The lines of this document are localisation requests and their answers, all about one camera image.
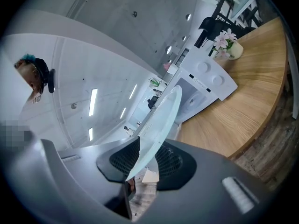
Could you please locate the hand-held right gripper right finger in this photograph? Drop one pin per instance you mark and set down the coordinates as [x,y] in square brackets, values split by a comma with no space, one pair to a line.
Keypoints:
[210,185]

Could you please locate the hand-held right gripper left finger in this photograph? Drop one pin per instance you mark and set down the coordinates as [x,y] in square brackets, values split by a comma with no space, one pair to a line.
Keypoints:
[81,167]

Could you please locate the green plant in white pot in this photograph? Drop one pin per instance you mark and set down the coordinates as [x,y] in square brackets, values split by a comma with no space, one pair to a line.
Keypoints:
[156,84]

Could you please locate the round ceiling detector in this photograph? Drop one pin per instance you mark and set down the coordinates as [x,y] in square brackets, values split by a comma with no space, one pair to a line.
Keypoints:
[73,106]

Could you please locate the round pendant lamp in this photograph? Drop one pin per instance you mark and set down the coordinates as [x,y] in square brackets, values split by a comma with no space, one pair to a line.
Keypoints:
[188,17]
[184,38]
[169,49]

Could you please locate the long ceiling light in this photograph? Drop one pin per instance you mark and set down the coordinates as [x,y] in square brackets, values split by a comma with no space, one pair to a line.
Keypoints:
[133,91]
[90,134]
[123,113]
[93,101]

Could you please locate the black chair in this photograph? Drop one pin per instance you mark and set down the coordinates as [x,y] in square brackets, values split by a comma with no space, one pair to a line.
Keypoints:
[210,29]

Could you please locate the white microwave oven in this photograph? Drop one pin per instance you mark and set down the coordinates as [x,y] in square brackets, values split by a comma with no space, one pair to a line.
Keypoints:
[210,78]

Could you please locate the person's head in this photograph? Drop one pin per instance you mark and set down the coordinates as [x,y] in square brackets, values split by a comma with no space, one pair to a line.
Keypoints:
[30,78]

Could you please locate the round glass turntable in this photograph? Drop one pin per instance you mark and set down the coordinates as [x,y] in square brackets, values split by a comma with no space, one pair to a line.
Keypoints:
[161,125]

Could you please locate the black metal rack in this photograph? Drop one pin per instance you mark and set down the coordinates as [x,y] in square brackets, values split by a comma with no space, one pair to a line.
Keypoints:
[230,6]

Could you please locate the dark ceiling fitting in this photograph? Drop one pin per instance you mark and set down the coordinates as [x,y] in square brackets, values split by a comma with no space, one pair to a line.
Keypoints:
[134,14]

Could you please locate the pink plant in white pot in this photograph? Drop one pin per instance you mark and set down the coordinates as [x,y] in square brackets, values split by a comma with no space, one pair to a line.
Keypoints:
[170,68]

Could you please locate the pink flowers in cream vase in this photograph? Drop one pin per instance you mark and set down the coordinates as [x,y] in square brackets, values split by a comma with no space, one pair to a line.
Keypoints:
[227,44]

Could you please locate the black head-mounted camera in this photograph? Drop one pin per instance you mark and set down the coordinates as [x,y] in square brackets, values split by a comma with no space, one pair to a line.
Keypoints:
[45,71]

